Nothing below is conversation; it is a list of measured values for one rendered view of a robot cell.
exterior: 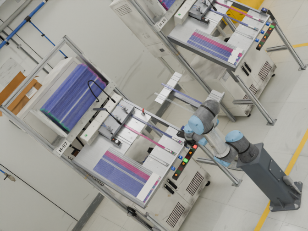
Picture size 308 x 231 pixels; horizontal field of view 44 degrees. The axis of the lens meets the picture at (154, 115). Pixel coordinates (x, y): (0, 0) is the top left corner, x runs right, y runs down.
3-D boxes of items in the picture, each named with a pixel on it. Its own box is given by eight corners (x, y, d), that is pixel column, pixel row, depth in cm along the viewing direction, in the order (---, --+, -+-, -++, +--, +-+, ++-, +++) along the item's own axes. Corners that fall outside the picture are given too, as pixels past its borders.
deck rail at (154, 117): (191, 138, 312) (191, 134, 307) (190, 140, 312) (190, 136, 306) (122, 100, 336) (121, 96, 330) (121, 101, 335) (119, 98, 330)
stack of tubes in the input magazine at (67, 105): (107, 85, 315) (84, 62, 304) (69, 132, 298) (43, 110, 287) (101, 85, 326) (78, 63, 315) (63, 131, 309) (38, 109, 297)
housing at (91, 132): (124, 104, 335) (122, 96, 322) (91, 148, 318) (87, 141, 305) (117, 100, 337) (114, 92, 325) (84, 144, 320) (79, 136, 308)
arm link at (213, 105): (211, 89, 235) (209, 116, 280) (200, 102, 232) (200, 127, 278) (226, 99, 231) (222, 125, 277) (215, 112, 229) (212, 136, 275)
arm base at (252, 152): (260, 144, 271) (253, 135, 267) (256, 161, 262) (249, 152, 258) (242, 148, 281) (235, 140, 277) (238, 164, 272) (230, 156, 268)
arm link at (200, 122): (241, 155, 263) (211, 107, 228) (228, 171, 260) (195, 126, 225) (228, 148, 272) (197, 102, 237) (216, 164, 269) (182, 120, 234)
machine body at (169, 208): (214, 179, 364) (175, 140, 338) (176, 243, 340) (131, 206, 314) (174, 170, 419) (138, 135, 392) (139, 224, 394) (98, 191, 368)
